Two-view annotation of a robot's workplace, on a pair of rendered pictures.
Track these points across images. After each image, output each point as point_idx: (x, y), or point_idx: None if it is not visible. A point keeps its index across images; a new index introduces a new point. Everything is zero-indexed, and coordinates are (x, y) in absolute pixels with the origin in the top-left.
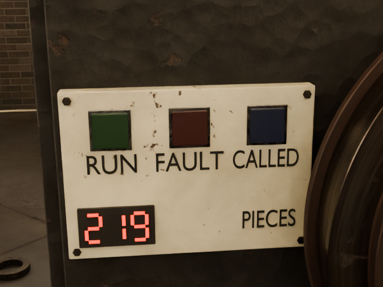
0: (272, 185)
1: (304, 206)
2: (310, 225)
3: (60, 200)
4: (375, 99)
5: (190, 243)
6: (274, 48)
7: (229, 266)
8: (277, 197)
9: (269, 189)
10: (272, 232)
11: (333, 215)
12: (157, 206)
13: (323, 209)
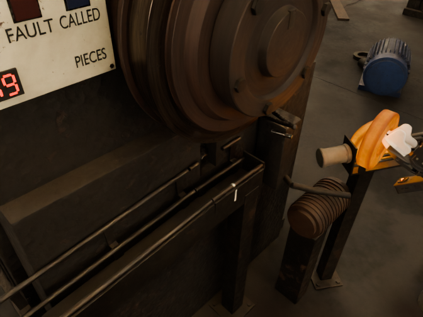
0: (88, 36)
1: (109, 44)
2: (124, 55)
3: None
4: None
5: (47, 86)
6: None
7: (72, 94)
8: (93, 42)
9: (87, 38)
10: (94, 65)
11: (145, 44)
12: (17, 67)
13: (131, 43)
